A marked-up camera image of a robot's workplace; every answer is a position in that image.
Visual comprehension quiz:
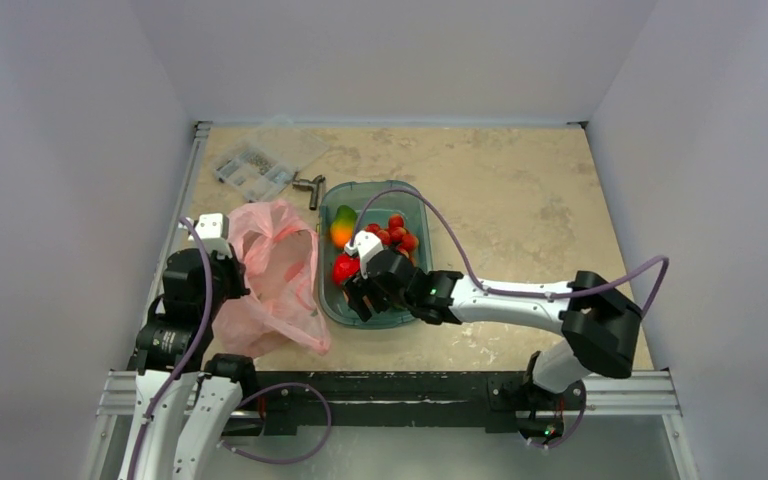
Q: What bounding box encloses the red yellow fake apple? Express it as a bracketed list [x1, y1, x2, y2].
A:
[331, 253, 360, 287]

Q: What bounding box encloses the red fake strawberry bunch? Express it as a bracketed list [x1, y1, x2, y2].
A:
[363, 213, 420, 262]

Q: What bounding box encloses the pink plastic bag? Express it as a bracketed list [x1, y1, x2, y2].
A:
[213, 200, 331, 358]

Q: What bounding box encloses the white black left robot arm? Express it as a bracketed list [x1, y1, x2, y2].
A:
[118, 245, 258, 479]

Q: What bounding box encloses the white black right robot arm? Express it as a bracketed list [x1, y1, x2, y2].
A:
[340, 250, 642, 407]

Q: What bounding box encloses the green orange fake mango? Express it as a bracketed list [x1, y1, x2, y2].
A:
[329, 205, 357, 250]

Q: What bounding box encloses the teal transparent plastic tray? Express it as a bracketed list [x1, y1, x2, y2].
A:
[317, 180, 432, 329]

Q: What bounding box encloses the clear plastic screw organizer box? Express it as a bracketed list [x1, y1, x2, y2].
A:
[211, 116, 329, 202]

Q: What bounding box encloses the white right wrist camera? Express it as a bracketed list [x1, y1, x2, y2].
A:
[344, 230, 385, 278]

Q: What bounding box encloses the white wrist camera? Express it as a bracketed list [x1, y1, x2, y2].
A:
[185, 213, 235, 258]
[344, 230, 385, 278]

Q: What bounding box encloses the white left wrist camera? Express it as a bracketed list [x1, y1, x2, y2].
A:
[185, 213, 235, 258]

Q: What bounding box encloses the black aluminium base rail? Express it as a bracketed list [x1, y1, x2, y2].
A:
[97, 368, 682, 439]

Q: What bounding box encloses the aluminium frame rail left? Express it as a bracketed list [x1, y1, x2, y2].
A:
[145, 120, 213, 308]

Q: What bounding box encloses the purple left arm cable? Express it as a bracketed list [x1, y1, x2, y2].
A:
[125, 214, 335, 480]

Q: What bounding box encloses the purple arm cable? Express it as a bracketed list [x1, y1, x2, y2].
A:
[125, 214, 335, 480]
[350, 188, 670, 452]

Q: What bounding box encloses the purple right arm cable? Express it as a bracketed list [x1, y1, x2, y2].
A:
[350, 188, 670, 452]

